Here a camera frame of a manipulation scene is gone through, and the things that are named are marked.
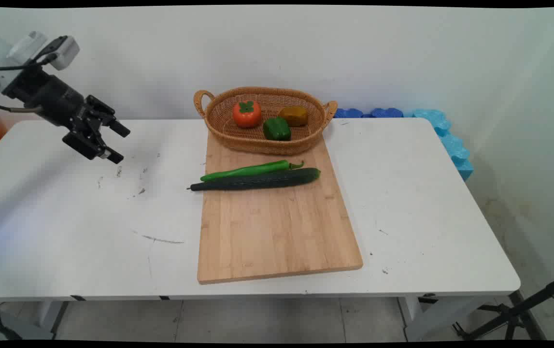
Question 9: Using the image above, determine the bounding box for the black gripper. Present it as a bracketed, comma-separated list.
[2, 67, 131, 165]

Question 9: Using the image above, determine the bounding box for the dark green cucumber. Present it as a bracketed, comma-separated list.
[186, 168, 321, 192]

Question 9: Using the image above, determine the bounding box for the orange persimmon with green top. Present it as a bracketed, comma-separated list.
[232, 100, 262, 129]

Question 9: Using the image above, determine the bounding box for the long green chili pepper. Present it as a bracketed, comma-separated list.
[200, 159, 305, 183]

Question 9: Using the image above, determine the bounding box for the woven wicker basket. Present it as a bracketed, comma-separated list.
[193, 87, 338, 156]

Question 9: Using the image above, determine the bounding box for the green bell pepper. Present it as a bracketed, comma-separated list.
[263, 116, 292, 142]

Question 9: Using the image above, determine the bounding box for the white table leg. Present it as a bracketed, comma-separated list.
[398, 296, 487, 342]
[35, 301, 70, 335]

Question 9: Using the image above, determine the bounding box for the yellow bell pepper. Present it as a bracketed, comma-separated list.
[278, 106, 309, 128]

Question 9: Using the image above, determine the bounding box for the bamboo cutting board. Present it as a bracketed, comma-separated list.
[197, 130, 364, 285]

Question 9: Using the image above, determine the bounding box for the light blue foam block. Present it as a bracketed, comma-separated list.
[412, 109, 452, 137]
[454, 158, 474, 182]
[439, 133, 470, 163]

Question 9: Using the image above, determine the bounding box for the black tripod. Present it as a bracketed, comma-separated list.
[452, 273, 554, 341]

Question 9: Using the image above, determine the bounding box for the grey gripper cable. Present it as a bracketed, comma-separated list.
[0, 98, 44, 114]

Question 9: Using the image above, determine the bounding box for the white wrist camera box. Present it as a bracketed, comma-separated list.
[7, 31, 81, 71]

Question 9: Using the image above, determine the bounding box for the black camera cable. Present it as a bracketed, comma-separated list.
[0, 52, 59, 72]

